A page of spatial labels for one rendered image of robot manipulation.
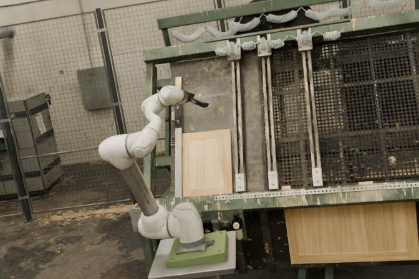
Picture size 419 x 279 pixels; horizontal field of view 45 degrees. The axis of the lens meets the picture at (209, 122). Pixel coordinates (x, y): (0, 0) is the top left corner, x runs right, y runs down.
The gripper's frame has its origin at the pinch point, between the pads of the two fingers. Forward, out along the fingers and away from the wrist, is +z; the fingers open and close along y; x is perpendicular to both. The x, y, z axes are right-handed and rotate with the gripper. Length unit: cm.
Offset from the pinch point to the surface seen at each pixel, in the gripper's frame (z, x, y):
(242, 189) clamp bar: 24, 41, -50
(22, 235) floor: 112, 275, 199
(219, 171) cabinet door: 27, 41, -26
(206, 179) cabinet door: 23, 51, -22
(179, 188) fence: 15, 65, -11
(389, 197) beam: 50, -6, -130
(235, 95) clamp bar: 36.3, -10.8, -3.1
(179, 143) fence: 20.9, 40.3, 11.2
